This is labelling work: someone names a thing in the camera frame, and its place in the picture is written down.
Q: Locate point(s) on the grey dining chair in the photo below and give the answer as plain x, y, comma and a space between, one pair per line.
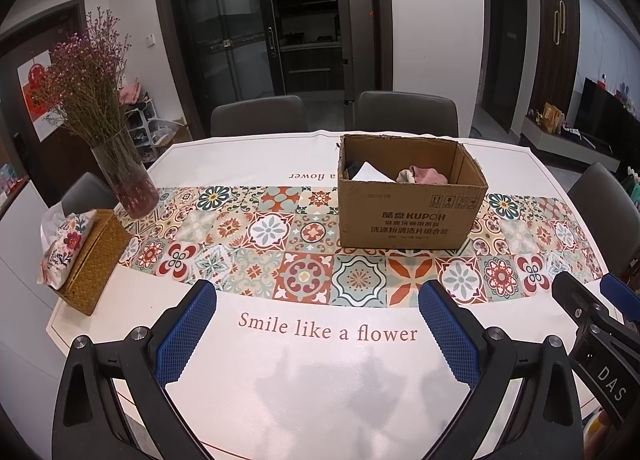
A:
257, 117
405, 115
87, 195
605, 210

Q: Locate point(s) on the white red wall poster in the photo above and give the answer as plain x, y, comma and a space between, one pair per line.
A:
37, 95

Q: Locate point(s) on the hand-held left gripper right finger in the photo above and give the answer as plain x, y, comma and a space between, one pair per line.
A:
450, 335

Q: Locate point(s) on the floral tissue pack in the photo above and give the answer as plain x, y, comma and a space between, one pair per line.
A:
65, 245

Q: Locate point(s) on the dark glass sliding door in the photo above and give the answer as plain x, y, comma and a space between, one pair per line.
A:
250, 25

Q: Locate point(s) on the woven tissue box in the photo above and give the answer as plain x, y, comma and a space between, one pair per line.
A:
97, 265

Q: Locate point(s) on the yellow box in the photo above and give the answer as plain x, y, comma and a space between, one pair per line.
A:
552, 116

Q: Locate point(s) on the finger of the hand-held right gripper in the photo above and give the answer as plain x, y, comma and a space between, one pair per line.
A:
575, 297
620, 287

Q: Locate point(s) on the white shoe rack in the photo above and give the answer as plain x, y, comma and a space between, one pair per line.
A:
140, 120

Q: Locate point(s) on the pink fluffy cloth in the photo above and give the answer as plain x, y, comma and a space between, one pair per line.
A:
425, 175

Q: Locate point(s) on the glass vase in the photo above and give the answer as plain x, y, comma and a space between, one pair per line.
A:
130, 180

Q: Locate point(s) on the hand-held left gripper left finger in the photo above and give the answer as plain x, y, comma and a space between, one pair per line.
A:
187, 335

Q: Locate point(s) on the black television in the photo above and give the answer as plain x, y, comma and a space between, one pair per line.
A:
607, 115

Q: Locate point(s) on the white cleaning cloth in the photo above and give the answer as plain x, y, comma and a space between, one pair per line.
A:
374, 173

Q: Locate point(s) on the dried pink flowers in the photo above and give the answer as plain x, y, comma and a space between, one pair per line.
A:
90, 80

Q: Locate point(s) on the grey television cabinet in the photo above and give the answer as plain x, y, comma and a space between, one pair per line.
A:
565, 142

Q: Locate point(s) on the brown cardboard box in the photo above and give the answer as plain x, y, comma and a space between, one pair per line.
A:
410, 215

